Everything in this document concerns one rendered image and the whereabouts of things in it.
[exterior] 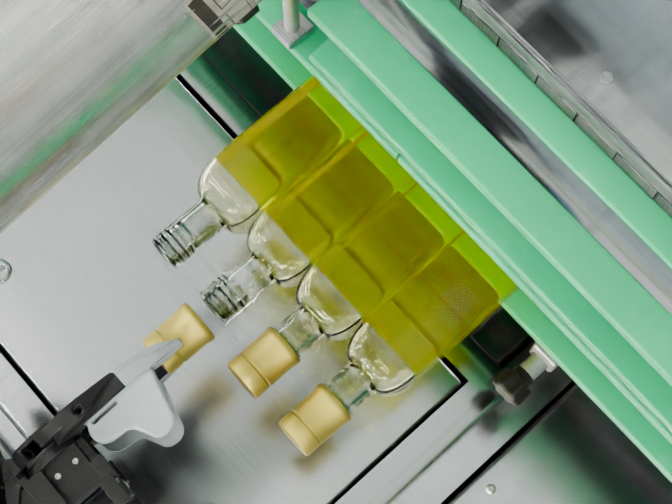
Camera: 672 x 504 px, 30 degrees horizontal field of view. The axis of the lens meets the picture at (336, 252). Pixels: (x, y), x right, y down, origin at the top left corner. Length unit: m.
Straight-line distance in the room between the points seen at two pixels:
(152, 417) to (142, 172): 0.29
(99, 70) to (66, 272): 0.66
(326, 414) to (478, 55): 0.28
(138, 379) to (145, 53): 0.47
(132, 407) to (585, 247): 0.34
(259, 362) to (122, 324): 0.20
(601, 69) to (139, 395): 0.40
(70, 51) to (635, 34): 0.50
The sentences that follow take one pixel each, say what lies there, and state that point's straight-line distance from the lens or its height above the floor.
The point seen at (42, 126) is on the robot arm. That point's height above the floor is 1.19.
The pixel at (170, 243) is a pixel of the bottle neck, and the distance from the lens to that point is 0.96.
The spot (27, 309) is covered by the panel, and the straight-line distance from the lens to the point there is 1.12.
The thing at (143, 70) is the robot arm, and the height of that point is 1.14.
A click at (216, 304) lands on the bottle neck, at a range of 0.95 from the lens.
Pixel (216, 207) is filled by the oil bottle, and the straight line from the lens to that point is 0.96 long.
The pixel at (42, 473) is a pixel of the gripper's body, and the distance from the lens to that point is 0.92.
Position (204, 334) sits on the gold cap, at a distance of 0.95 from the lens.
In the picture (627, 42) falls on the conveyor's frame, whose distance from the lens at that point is 0.88.
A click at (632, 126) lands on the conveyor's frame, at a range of 0.86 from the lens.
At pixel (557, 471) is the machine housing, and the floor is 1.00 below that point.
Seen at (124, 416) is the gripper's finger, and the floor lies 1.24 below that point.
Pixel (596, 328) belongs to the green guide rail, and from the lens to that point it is 0.91.
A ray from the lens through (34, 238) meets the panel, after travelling 1.14.
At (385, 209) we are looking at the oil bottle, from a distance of 0.95.
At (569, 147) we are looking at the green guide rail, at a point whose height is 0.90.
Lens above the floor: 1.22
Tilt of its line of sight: 11 degrees down
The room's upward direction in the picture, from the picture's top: 131 degrees counter-clockwise
